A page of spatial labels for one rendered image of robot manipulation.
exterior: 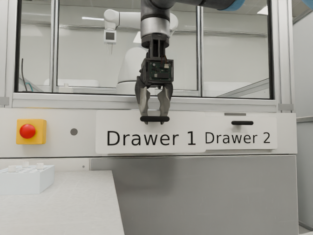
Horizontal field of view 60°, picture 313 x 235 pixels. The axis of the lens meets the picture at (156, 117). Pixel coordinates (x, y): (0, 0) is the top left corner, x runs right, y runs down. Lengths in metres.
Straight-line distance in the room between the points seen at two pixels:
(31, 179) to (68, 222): 0.19
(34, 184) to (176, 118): 0.38
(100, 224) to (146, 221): 0.57
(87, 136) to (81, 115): 0.07
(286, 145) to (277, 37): 0.39
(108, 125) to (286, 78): 0.68
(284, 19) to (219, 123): 0.47
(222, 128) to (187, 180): 0.21
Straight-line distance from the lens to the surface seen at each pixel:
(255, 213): 1.03
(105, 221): 0.35
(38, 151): 0.88
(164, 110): 0.69
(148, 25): 0.69
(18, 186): 0.54
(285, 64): 1.10
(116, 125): 0.70
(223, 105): 0.95
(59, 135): 0.87
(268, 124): 1.00
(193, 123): 0.74
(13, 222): 0.38
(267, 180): 1.03
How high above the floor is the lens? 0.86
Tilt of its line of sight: 4 degrees up
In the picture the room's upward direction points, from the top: straight up
